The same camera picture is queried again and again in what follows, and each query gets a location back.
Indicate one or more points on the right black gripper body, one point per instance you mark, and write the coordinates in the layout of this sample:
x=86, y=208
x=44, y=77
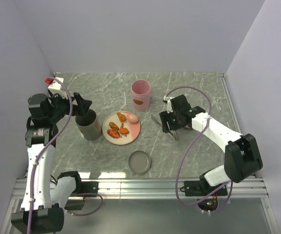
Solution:
x=176, y=124

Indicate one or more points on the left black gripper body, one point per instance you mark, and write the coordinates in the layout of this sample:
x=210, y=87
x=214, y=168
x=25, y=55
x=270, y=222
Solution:
x=60, y=107

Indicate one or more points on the metal tongs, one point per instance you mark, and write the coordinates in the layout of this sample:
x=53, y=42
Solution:
x=173, y=134

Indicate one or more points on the pink egg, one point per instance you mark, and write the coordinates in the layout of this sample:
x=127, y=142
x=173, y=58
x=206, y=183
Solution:
x=133, y=119

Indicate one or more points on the brown fried piece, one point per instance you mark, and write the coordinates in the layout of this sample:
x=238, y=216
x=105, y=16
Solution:
x=113, y=126

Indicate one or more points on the orange chicken wing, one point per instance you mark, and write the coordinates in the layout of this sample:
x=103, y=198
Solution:
x=123, y=130

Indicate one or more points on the red orange fried piece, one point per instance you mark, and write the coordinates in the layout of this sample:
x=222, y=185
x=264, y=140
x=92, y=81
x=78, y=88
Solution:
x=113, y=133

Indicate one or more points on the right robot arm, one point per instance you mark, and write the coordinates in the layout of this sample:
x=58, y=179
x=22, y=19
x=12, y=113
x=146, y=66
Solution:
x=242, y=156

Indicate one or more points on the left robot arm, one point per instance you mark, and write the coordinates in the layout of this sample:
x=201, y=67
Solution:
x=42, y=210

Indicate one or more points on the grey cylindrical container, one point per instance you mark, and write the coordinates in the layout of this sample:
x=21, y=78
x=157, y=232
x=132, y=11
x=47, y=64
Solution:
x=89, y=125

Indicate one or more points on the pink cylindrical container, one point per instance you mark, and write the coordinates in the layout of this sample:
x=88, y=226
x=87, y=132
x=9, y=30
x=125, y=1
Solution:
x=140, y=90

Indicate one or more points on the pink and cream plate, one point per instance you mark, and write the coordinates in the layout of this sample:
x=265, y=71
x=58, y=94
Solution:
x=134, y=129

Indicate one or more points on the grey round lid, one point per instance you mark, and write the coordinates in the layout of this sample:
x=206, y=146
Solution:
x=139, y=162

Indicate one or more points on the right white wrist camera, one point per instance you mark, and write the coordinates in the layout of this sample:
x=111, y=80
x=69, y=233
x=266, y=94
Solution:
x=167, y=101

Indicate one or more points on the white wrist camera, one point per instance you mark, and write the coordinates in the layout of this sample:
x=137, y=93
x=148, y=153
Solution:
x=54, y=87
x=167, y=101

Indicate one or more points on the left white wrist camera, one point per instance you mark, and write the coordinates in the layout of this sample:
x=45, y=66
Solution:
x=54, y=87

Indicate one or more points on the aluminium rail frame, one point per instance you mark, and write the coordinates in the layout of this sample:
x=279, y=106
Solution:
x=150, y=203

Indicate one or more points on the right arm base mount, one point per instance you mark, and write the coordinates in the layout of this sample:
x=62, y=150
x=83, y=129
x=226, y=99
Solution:
x=200, y=189

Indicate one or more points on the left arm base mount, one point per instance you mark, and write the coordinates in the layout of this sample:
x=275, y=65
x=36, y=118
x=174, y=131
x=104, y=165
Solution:
x=77, y=200

